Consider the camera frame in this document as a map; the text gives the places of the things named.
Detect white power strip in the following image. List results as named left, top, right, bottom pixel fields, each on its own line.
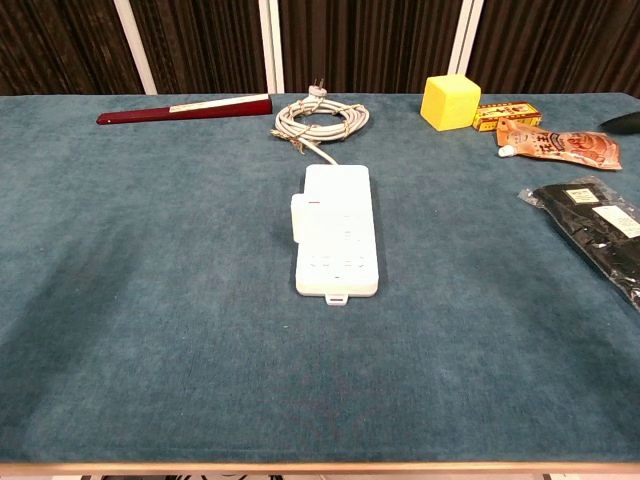
left=294, top=163, right=380, bottom=305

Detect white plug adapter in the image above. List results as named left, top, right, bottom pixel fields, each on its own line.
left=288, top=192, right=321, bottom=247

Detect dark red flat box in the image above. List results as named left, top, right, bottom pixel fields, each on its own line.
left=96, top=93, right=274, bottom=126

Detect teal table cloth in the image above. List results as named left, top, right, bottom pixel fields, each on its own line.
left=0, top=92, right=640, bottom=464

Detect yellow foam cube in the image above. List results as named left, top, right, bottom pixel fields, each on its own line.
left=419, top=75, right=482, bottom=133

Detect dark slatted partition panel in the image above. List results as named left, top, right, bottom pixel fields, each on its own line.
left=277, top=0, right=467, bottom=95
left=467, top=0, right=640, bottom=99
left=0, top=0, right=146, bottom=97
left=128, top=0, right=275, bottom=96

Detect yellow red small box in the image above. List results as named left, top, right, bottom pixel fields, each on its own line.
left=472, top=102, right=544, bottom=132

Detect orange sauce pouch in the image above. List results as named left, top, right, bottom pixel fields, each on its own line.
left=494, top=117, right=624, bottom=171

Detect black socks in plastic bag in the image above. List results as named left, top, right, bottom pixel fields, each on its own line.
left=517, top=175, right=640, bottom=314

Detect coiled white power cable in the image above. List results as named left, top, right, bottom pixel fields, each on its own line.
left=269, top=77, right=371, bottom=166

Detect white partition frame post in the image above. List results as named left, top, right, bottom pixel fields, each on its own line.
left=257, top=0, right=286, bottom=95
left=112, top=0, right=159, bottom=96
left=446, top=0, right=486, bottom=77

